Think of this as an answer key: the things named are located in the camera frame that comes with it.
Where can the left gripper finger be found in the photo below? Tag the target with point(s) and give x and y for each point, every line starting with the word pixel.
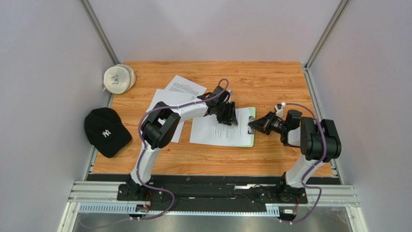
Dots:
pixel 232 119
pixel 222 118

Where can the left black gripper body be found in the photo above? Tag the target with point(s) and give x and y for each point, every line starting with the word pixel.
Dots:
pixel 219 106

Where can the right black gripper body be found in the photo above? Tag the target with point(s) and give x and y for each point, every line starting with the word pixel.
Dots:
pixel 268 123

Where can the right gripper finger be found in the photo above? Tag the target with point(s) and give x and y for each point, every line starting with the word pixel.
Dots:
pixel 263 122
pixel 259 128

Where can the signature page paper sheet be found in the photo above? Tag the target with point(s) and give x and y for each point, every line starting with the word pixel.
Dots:
pixel 207 131

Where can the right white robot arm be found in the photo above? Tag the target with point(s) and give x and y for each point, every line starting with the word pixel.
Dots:
pixel 318 142

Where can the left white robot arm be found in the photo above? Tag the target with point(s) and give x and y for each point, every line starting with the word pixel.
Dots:
pixel 158 126

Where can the text-filled paper sheet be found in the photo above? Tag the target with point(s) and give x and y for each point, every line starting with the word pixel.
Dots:
pixel 183 85

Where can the blank white paper sheet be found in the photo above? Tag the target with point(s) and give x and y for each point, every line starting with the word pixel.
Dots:
pixel 171 98

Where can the cream round zip pouch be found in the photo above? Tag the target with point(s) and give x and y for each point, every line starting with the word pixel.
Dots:
pixel 118 79

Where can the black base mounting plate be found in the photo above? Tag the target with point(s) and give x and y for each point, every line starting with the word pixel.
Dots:
pixel 212 193

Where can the black NY baseball cap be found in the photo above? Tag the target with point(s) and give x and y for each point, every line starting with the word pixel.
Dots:
pixel 105 131

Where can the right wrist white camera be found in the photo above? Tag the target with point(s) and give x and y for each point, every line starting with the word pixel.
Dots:
pixel 279 111

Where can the aluminium front rail frame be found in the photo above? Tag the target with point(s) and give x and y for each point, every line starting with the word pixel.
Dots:
pixel 100 197

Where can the right aluminium corner post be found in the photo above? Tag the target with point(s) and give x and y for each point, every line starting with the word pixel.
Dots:
pixel 338 13

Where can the aluminium corner post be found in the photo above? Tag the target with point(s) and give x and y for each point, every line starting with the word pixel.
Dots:
pixel 338 13
pixel 99 31

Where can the left aluminium corner post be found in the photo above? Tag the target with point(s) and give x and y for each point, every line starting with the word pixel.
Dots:
pixel 99 31

